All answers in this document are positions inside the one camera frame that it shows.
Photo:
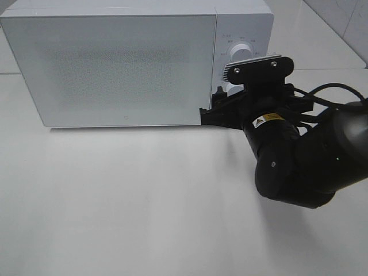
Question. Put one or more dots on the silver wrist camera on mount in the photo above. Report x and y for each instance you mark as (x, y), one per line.
(260, 70)

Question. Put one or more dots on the white microwave knob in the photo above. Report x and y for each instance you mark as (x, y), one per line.
(231, 89)
(240, 52)

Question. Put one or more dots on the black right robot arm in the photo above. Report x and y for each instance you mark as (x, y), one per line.
(306, 148)

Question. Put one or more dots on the white microwave oven body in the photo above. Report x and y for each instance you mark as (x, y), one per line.
(248, 22)

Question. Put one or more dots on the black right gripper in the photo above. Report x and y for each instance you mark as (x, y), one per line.
(229, 111)

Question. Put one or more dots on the white microwave door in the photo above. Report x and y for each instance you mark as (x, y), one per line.
(115, 71)

